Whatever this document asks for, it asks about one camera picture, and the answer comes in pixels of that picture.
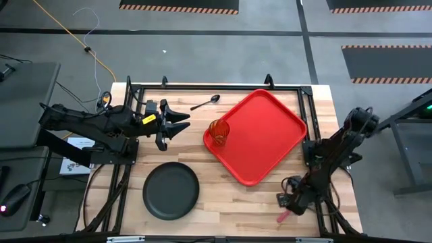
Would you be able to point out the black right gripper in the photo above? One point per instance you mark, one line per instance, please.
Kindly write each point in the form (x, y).
(297, 204)

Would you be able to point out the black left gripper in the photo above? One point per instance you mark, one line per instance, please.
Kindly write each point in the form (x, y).
(162, 130)

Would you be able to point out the black spoon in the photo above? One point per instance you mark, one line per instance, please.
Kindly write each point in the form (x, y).
(214, 98)

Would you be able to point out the dark grey round plate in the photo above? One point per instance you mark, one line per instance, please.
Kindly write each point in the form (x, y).
(170, 190)

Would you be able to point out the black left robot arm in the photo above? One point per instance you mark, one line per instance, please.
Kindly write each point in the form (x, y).
(101, 123)

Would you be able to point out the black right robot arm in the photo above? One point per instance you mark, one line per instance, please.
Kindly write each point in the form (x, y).
(337, 148)

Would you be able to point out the orange translucent cup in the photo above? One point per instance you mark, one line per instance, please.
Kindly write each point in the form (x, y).
(218, 131)

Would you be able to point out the red plastic tray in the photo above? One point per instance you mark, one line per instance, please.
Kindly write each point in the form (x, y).
(263, 135)

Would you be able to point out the yellow label sticker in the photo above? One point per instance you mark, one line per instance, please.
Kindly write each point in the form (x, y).
(149, 119)

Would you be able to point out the white printed cardboard box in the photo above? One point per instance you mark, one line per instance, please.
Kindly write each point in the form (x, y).
(76, 167)

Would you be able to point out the black hazard striped floor mat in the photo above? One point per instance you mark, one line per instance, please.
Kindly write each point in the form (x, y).
(179, 4)
(388, 64)
(381, 4)

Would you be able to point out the grey desk top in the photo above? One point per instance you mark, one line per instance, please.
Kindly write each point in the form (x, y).
(18, 167)
(27, 108)

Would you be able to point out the black caster wheel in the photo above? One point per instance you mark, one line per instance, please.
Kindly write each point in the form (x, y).
(44, 220)

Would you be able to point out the black computer mouse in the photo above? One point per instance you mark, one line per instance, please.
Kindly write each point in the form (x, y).
(15, 199)

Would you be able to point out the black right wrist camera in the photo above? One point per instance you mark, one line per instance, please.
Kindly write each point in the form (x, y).
(283, 199)

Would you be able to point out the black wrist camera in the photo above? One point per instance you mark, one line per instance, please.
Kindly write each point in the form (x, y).
(283, 199)
(152, 106)

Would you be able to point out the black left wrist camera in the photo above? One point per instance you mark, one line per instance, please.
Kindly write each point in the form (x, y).
(152, 106)

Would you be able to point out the silver metal bracket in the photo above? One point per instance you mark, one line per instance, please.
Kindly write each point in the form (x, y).
(125, 239)
(314, 240)

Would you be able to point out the black aluminium table frame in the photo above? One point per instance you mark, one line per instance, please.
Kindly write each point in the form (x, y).
(219, 88)

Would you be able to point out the black metal stand frame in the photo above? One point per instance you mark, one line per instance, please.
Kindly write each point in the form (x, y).
(403, 148)

